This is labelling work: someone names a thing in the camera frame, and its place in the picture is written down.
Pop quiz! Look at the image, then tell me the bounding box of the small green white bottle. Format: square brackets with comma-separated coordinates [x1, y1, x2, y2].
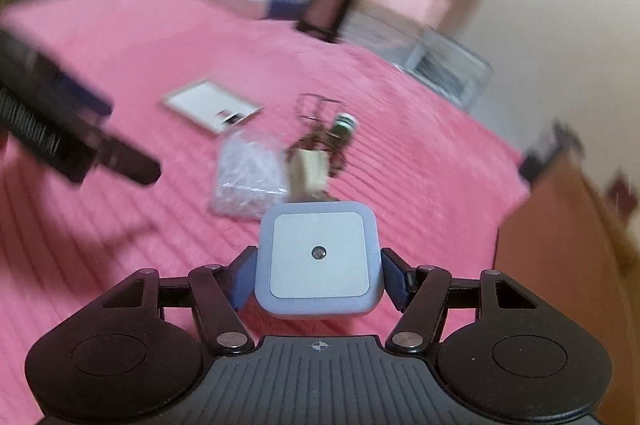
[332, 112, 359, 138]

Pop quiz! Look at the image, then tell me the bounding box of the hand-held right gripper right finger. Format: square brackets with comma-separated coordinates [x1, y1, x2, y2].
[381, 248, 540, 356]

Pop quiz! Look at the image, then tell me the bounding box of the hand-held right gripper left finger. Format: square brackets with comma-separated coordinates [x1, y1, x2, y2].
[101, 246, 259, 355]

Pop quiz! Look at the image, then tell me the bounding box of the white plug adapter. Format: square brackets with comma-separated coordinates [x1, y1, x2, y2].
[287, 148, 332, 202]

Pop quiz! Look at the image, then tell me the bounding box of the leopard print cable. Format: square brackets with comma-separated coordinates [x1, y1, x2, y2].
[287, 122, 352, 180]

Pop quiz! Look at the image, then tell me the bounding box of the white box lid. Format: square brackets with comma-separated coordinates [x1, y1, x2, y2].
[161, 78, 265, 137]

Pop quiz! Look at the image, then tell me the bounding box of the clear plastic container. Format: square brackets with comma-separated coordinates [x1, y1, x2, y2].
[395, 28, 493, 111]

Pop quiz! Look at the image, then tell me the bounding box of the thin metal wire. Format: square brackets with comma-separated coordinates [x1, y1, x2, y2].
[296, 92, 342, 122]

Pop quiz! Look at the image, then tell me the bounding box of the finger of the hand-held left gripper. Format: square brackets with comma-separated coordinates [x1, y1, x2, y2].
[97, 131, 162, 186]

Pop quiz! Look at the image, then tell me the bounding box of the wooden cabinet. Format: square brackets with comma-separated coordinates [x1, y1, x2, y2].
[495, 148, 640, 425]

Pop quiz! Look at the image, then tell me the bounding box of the clear plastic bag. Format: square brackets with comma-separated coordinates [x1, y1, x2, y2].
[207, 130, 291, 222]

